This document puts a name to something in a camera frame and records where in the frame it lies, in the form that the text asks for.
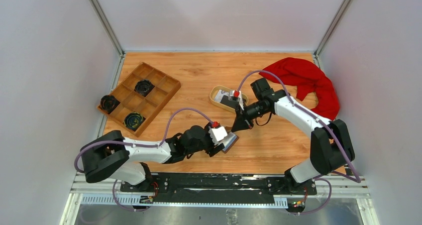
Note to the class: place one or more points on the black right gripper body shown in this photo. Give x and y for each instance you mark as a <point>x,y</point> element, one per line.
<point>255,110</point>

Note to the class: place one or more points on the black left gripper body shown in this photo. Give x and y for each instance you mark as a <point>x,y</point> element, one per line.
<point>206,143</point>

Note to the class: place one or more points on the brown leather card holder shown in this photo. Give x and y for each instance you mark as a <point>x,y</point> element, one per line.
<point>229,141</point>

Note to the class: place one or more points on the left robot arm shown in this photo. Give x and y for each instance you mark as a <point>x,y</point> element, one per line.
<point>113,156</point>

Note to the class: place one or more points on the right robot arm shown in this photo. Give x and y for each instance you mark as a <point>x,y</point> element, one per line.
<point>331,145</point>

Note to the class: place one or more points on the black card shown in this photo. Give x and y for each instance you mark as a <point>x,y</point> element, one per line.
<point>229,103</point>

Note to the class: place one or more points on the beige oval tray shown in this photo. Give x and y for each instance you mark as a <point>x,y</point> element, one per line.
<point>213,93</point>

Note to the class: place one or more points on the red cloth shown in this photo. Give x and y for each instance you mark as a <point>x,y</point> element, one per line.
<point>308,78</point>

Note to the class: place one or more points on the wooden compartment tray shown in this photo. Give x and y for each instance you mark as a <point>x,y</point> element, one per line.
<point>137,100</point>

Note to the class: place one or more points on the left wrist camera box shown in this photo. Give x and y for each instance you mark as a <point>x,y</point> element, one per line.
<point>217,134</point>

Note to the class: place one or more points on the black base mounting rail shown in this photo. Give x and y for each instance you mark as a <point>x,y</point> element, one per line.
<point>218,188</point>

